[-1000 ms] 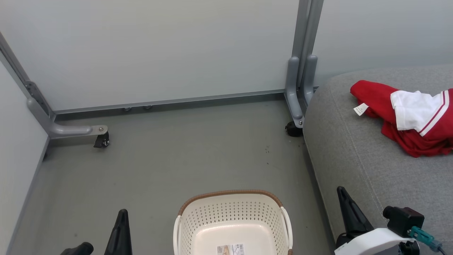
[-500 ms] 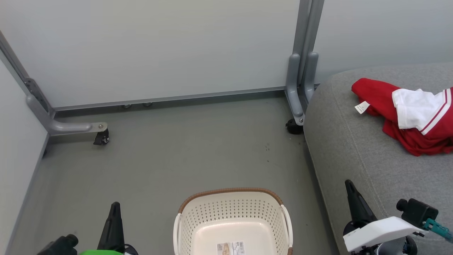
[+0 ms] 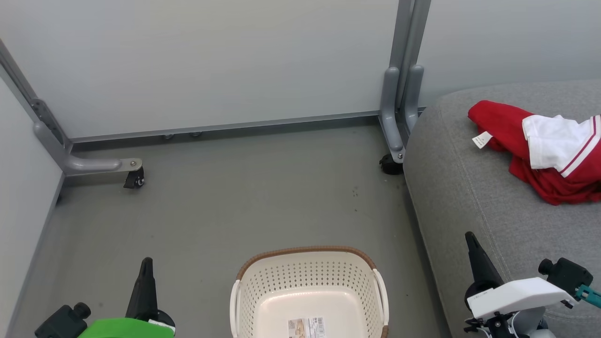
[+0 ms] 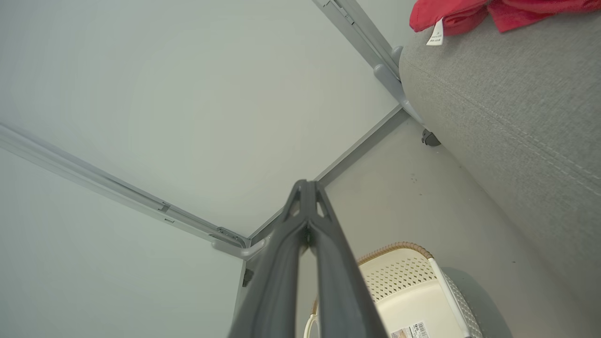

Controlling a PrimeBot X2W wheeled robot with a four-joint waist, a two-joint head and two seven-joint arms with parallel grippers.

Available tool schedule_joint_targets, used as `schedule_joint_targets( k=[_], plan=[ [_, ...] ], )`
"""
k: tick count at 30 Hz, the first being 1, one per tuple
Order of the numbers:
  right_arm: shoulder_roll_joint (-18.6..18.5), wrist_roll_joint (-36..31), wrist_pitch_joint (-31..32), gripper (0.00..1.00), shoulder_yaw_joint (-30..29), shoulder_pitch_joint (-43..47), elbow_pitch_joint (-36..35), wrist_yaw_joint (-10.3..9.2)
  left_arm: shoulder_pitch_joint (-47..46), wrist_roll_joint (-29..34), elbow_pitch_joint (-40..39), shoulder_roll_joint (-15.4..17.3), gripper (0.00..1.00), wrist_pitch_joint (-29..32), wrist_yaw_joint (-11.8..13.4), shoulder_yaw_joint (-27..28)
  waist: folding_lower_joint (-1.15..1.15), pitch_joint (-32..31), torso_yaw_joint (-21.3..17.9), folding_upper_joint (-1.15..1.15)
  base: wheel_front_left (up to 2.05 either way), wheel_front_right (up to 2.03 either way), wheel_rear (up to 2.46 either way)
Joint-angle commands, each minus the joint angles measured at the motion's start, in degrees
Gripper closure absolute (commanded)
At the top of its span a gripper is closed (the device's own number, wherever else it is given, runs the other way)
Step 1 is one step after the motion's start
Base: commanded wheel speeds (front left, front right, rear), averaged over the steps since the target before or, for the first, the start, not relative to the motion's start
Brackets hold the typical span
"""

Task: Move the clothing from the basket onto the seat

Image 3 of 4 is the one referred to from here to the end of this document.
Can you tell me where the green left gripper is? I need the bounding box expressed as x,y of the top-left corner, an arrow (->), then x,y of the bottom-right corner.
77,257 -> 175,338

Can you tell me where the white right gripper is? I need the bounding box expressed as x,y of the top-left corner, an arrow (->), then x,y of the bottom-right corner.
465,231 -> 576,338

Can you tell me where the red garment with white stripes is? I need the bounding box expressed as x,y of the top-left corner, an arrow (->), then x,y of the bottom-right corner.
468,100 -> 601,206

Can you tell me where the cream perforated laundry basket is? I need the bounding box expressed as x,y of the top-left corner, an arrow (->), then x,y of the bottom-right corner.
229,246 -> 390,338

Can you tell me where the printed sticker inside basket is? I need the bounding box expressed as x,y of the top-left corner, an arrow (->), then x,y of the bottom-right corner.
287,317 -> 326,338

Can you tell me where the grey fabric sofa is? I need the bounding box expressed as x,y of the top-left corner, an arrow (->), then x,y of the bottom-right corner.
403,79 -> 601,338

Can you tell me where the grey angled partition leg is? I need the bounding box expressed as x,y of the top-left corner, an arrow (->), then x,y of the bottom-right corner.
0,40 -> 144,177

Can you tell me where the grey partition leg beside sofa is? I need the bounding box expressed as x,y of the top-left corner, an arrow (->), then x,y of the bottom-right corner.
378,0 -> 431,164

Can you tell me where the teal right cable connector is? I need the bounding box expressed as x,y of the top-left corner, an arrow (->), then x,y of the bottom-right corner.
575,284 -> 601,309

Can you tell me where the grey partition bottom rail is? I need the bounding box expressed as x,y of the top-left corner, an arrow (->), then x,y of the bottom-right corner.
70,110 -> 382,144

